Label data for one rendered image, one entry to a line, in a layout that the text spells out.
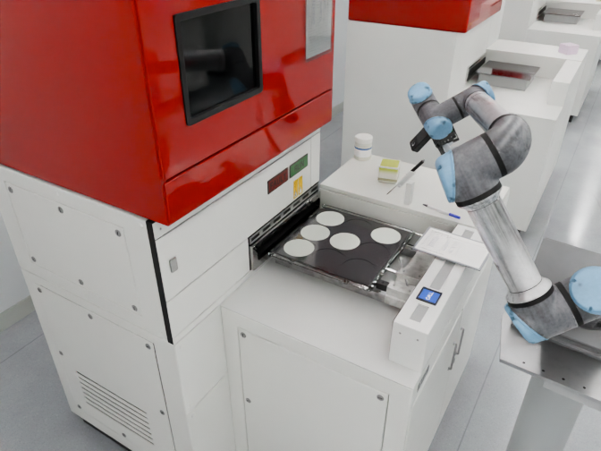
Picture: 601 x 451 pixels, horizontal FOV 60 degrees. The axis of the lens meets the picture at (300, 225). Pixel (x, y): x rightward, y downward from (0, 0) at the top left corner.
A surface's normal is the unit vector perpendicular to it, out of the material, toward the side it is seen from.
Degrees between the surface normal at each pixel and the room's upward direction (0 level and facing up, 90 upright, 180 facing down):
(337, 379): 90
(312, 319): 0
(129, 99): 90
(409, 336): 90
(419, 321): 0
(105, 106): 90
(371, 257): 0
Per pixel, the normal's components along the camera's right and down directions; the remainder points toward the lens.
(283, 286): 0.00, -0.85
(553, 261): -0.41, -0.27
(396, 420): -0.52, 0.46
